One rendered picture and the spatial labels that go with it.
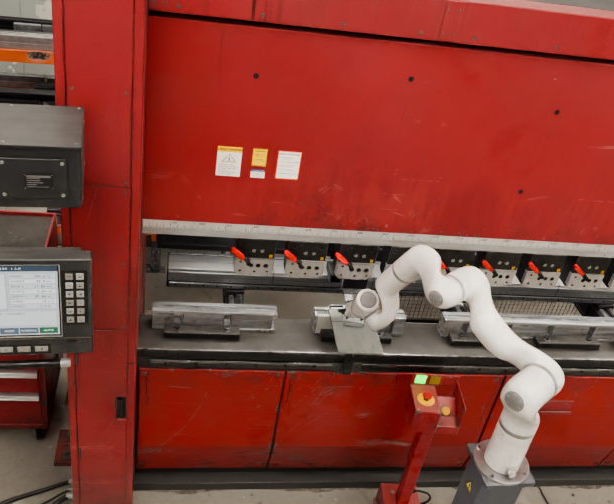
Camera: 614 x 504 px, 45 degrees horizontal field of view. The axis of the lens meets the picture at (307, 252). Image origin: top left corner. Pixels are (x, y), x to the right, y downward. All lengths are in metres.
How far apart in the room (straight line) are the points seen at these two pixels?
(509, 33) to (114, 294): 1.60
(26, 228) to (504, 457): 2.18
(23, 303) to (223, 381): 1.08
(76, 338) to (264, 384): 1.02
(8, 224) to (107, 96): 1.32
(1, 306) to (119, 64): 0.78
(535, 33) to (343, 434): 1.87
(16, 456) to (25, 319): 1.54
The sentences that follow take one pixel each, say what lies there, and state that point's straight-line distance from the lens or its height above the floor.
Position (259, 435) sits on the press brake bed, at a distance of 3.37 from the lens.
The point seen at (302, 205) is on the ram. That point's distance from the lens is 2.75.
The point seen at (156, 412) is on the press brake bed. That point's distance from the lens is 3.24.
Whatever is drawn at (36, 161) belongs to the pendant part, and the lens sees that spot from 2.07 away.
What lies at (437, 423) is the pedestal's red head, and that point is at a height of 0.72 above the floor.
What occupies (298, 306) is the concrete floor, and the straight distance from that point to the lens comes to 4.69.
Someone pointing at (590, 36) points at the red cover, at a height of 2.23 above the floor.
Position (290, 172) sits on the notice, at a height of 1.63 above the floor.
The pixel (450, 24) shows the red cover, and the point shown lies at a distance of 2.55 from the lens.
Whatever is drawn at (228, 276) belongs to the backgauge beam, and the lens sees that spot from 3.24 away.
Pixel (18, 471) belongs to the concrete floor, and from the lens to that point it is 3.76.
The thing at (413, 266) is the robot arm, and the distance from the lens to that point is 2.51.
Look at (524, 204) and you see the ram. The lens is 2.99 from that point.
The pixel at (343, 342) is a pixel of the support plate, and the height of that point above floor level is 1.00.
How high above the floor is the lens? 2.89
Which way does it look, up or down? 34 degrees down
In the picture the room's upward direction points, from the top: 10 degrees clockwise
